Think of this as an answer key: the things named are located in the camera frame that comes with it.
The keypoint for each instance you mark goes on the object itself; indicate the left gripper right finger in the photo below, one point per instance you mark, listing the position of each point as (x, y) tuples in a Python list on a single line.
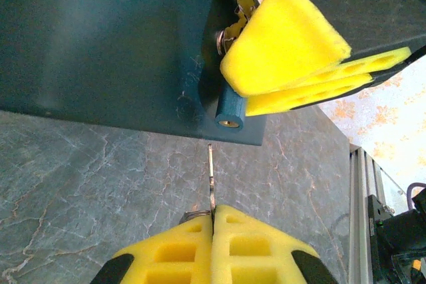
[(253, 250)]

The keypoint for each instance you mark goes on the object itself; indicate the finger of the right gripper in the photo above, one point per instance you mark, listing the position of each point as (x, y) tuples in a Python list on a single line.
[(309, 97), (283, 38)]

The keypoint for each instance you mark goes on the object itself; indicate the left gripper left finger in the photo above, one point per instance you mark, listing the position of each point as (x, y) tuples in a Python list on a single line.
[(179, 257)]

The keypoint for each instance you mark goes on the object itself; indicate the small silver key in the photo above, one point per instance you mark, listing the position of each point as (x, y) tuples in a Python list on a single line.
[(211, 181)]

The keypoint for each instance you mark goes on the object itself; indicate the starry night tin box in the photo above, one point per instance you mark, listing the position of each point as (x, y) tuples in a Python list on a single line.
[(100, 38)]

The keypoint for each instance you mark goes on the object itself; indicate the aluminium mounting rail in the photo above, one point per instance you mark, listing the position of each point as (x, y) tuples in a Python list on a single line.
[(357, 214)]

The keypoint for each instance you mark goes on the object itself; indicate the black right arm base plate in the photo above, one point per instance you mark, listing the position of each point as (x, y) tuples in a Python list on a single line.
[(377, 240)]

